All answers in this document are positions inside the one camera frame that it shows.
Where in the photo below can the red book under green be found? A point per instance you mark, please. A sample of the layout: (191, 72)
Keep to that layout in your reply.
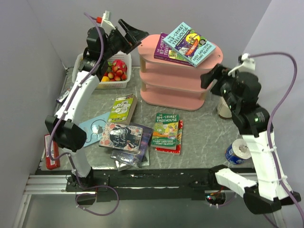
(177, 149)

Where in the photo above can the white plastic fruit basket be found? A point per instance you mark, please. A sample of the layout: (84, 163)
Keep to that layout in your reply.
(126, 58)

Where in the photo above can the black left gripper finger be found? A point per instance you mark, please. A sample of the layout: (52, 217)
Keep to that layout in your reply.
(136, 41)
(131, 32)

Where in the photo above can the red box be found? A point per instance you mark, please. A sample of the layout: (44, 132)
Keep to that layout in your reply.
(51, 152)

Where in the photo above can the light blue cat book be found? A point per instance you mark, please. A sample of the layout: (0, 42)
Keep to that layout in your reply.
(94, 128)

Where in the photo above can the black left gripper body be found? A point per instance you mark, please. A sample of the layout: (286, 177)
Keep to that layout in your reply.
(118, 42)

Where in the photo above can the lime green comic book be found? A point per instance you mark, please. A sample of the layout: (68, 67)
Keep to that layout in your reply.
(123, 109)

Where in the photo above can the beige paper roll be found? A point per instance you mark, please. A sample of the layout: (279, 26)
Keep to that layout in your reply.
(223, 109)

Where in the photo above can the blue wrapped tissue roll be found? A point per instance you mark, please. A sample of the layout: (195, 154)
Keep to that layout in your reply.
(238, 152)

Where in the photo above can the purple 117-storey treehouse book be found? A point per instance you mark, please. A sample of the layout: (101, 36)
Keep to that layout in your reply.
(164, 52)

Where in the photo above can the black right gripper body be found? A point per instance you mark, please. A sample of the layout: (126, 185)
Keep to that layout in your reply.
(223, 86)

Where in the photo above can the light blue 143-storey treehouse book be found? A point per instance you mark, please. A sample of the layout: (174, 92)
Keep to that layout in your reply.
(190, 44)

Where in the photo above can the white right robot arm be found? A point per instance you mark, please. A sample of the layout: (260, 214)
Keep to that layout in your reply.
(271, 191)

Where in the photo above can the pink dragon fruit toy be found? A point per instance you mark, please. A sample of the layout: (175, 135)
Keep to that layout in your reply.
(119, 65)

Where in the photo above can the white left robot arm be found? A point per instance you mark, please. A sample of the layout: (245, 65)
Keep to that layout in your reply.
(103, 42)

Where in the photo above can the floral Little Women book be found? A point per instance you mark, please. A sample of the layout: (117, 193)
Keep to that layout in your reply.
(121, 137)

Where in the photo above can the pink three-tier shelf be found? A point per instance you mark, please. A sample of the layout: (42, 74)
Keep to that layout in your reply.
(171, 84)

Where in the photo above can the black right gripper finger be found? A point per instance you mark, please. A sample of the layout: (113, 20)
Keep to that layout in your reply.
(206, 79)
(214, 72)

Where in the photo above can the green 104-storey treehouse book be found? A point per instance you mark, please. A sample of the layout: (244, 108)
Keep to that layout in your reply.
(165, 131)

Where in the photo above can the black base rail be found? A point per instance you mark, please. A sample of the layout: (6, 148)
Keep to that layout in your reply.
(148, 184)

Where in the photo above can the purple white toothpaste box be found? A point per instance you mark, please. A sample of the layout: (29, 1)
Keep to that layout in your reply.
(63, 96)

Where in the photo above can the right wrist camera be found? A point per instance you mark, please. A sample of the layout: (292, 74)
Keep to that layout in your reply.
(245, 64)

